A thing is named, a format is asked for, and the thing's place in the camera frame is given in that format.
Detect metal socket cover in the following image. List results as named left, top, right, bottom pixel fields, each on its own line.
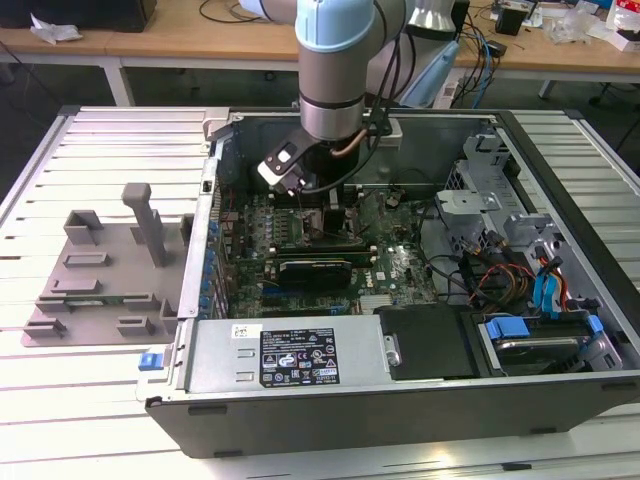
left=348, top=191, right=385, bottom=239

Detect CPU socket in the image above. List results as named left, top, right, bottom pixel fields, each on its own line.
left=298, top=208, right=359, bottom=243

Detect RAM slot with white latches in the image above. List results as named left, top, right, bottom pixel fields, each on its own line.
left=268, top=243, right=376, bottom=253
left=269, top=253, right=378, bottom=265
left=272, top=193, right=364, bottom=202

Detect RAM slot with black latches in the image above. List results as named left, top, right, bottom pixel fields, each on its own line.
left=274, top=249, right=374, bottom=258
left=273, top=240, right=372, bottom=248
left=274, top=198, right=361, bottom=208

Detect black graphics card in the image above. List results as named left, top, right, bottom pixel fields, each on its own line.
left=276, top=256, right=354, bottom=292

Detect green motherboard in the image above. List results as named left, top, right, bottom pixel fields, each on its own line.
left=217, top=187, right=441, bottom=319

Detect silver finned heatsink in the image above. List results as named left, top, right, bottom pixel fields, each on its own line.
left=360, top=294, right=396, bottom=314

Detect wooden desk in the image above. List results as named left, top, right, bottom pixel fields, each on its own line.
left=0, top=0, right=640, bottom=109

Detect tall black box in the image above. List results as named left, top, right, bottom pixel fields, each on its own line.
left=452, top=0, right=471, bottom=37

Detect black plastic shroud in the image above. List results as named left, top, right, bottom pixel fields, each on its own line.
left=374, top=305, right=484, bottom=381

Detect silver power supply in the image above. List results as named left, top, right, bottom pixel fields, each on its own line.
left=184, top=317, right=391, bottom=396

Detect small black cube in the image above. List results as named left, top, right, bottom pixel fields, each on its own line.
left=493, top=5, right=527, bottom=36

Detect grey parts rack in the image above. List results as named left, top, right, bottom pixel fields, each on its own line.
left=19, top=182, right=196, bottom=347

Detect open black PC case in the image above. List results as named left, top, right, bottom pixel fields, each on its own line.
left=135, top=107, right=640, bottom=459

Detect green RAM stick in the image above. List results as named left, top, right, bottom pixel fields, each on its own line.
left=63, top=296, right=129, bottom=306

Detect hard disk in blue carrier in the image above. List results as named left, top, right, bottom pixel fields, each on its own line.
left=479, top=313, right=606, bottom=377

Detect clear plastic bags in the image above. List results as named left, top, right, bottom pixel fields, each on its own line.
left=547, top=7, right=609, bottom=45

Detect wide black device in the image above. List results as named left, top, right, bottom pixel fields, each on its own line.
left=0, top=0, right=157, bottom=34

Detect crumpled white paper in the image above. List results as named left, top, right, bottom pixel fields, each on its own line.
left=28, top=13, right=84, bottom=46

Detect white red carton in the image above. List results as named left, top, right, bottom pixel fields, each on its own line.
left=607, top=0, right=640, bottom=52

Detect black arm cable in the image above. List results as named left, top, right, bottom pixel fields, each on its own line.
left=302, top=29, right=404, bottom=195

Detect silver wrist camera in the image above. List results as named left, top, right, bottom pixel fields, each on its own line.
left=257, top=142, right=314, bottom=194

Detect black wire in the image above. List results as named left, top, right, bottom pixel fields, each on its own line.
left=417, top=169, right=466, bottom=301

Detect metal disk bay bracket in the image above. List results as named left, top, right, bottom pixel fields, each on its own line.
left=433, top=188, right=503, bottom=226

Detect coloured power wire bundle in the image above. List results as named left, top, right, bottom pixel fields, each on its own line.
left=457, top=232, right=539, bottom=309

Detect blue flat wire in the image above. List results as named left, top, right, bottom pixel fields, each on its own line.
left=530, top=272, right=551, bottom=317
left=542, top=254, right=565, bottom=321

